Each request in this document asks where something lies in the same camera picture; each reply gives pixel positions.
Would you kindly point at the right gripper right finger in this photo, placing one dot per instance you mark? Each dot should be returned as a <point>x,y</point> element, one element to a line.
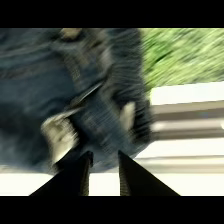
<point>136,180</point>

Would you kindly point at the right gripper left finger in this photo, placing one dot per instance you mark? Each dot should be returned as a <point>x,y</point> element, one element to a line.
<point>75,180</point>

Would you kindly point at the dark blue jeans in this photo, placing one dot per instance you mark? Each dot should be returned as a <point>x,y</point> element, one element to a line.
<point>50,86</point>

